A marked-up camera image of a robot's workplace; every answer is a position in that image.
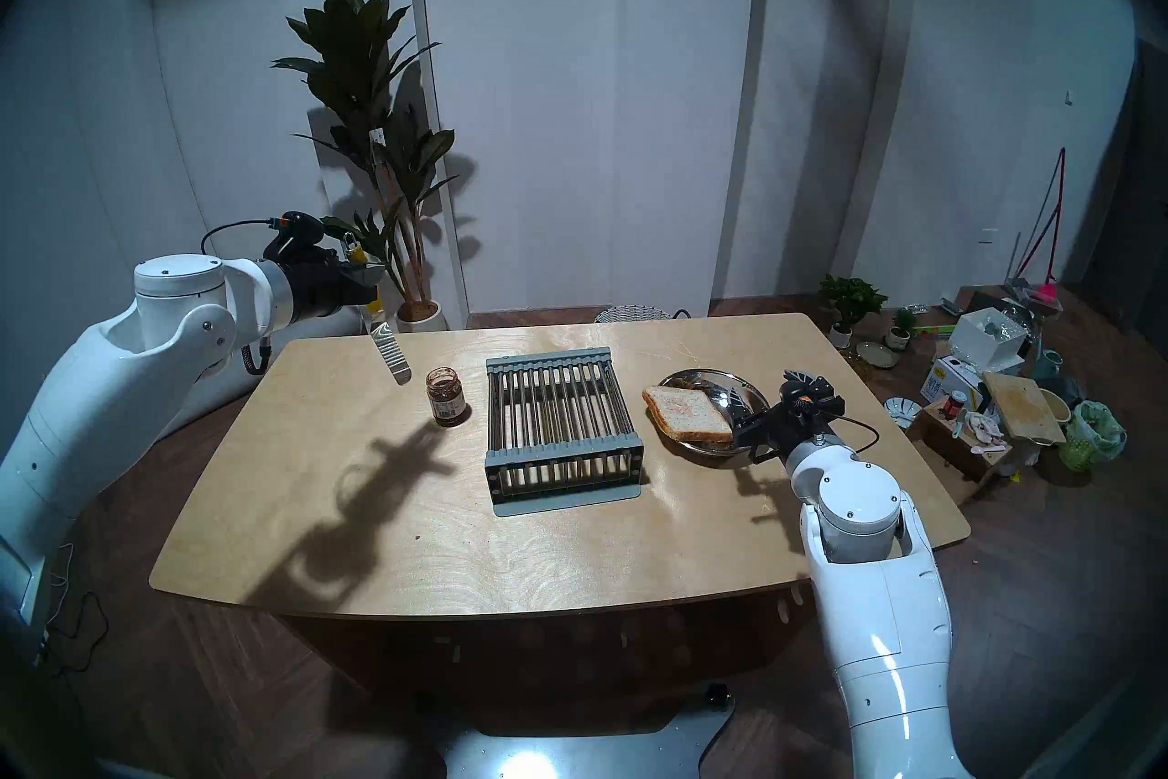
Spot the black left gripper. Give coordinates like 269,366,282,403
287,231,390,322

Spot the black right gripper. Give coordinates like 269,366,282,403
727,367,837,464

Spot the shiny metal plate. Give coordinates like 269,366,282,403
657,368,772,459

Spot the yellow handled knife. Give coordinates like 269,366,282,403
359,239,414,387

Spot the slice of bread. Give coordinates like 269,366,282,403
641,385,735,445

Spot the glass jam jar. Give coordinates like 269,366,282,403
426,366,466,428

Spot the bushy small potted plant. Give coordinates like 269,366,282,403
817,273,888,349

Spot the white and yellow carton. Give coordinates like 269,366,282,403
920,356,986,408

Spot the brown cardboard box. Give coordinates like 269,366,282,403
912,398,1014,504

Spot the tall potted plant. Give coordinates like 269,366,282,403
271,0,462,333

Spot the grey dish rack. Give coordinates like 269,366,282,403
485,347,645,518

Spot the white open box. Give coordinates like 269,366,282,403
949,307,1030,375

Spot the wooden cutting board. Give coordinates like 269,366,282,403
982,371,1067,445

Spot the teal ceramic jug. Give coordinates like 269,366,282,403
1031,350,1087,408

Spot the green mesh bag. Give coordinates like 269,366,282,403
1058,401,1128,472

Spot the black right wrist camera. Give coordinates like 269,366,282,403
780,380,845,422

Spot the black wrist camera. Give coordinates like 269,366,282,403
780,380,845,422
263,211,331,265

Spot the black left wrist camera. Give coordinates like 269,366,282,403
263,211,331,265

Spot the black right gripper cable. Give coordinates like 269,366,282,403
835,412,881,454

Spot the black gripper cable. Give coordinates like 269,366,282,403
835,412,881,454
199,216,293,258

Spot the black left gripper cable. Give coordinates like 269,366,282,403
199,216,293,258

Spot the red handled broom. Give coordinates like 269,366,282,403
1004,147,1067,290

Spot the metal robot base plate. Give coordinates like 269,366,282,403
415,681,738,779

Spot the black floor cable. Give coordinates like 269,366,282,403
36,544,110,678

